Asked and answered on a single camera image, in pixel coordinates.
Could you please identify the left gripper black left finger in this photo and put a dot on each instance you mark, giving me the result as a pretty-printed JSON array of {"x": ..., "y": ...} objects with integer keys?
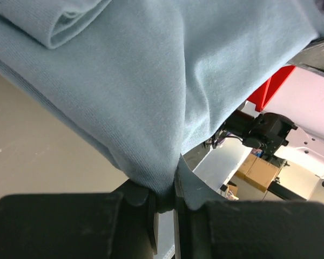
[{"x": 119, "y": 224}]

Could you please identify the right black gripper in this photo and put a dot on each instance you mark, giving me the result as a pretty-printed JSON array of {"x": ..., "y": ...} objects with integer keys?
[{"x": 311, "y": 58}]

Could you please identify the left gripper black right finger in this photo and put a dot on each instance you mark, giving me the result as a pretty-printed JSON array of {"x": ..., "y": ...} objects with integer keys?
[{"x": 206, "y": 225}]

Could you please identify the grey-blue polo shirt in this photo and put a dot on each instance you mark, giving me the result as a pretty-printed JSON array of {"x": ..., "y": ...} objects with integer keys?
[{"x": 146, "y": 81}]

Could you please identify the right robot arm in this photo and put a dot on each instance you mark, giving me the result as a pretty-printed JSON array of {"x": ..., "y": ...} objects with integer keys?
[{"x": 273, "y": 133}]

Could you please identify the cardboard box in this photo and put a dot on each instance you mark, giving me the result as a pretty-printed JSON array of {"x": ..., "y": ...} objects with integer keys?
[{"x": 257, "y": 172}]

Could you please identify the red plastic bin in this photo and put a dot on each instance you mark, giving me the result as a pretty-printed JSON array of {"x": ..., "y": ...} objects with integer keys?
[{"x": 263, "y": 95}]

